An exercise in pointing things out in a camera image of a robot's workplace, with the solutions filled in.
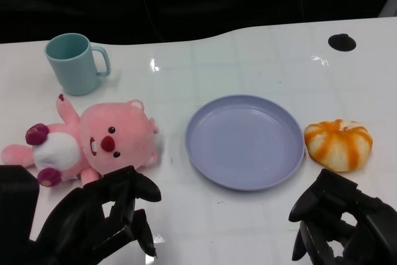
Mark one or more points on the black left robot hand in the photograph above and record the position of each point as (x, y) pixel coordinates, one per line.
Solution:
(80, 215)

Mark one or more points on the teal plastic mug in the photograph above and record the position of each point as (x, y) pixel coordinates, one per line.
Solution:
(74, 72)

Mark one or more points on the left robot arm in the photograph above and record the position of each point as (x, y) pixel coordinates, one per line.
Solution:
(15, 200)

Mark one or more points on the lavender plastic plate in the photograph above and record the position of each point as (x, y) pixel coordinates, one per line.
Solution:
(245, 141)

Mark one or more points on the black round table grommet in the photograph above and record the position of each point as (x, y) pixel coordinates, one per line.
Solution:
(341, 43)

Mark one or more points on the pink plush beaver doll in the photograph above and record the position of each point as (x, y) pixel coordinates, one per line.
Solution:
(118, 128)

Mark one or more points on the orange striped white bun toy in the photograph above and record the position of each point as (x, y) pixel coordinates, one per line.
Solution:
(338, 147)

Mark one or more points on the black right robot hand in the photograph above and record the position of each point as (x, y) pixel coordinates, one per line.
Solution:
(372, 221)

